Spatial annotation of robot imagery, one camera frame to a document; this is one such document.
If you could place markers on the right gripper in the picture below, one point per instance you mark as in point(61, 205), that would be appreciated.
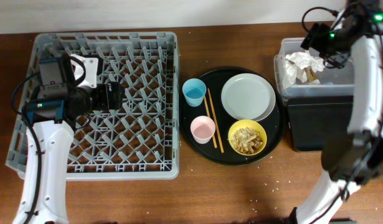
point(314, 37)

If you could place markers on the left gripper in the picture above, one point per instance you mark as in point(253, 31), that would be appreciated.
point(106, 103)

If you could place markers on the white paper napkin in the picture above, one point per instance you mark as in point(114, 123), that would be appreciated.
point(295, 64)

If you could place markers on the brown gold snack wrapper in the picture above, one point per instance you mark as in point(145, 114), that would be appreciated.
point(310, 74)

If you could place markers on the light blue plastic cup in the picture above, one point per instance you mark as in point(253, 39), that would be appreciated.
point(194, 91)

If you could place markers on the grey round plate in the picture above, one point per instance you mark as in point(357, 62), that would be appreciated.
point(248, 96)

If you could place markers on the wooden chopstick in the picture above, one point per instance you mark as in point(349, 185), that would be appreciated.
point(210, 122)
point(219, 140)

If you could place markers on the pink plastic cup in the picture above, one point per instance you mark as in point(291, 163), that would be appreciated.
point(200, 130)

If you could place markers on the yellow bowl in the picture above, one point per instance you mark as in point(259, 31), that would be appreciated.
point(245, 123)

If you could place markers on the peanut shell food scraps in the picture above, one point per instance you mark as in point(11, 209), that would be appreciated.
point(246, 141)

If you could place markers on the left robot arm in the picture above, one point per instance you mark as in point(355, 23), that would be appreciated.
point(67, 88)

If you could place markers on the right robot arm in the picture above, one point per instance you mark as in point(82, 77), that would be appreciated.
point(350, 162)

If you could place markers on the clear plastic waste bin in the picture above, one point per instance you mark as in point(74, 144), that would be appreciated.
point(329, 82)

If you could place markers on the grey plastic dishwasher rack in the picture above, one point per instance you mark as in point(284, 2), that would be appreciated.
point(141, 140)

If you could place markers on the black rectangular food tray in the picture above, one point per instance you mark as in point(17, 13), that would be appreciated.
point(313, 120)

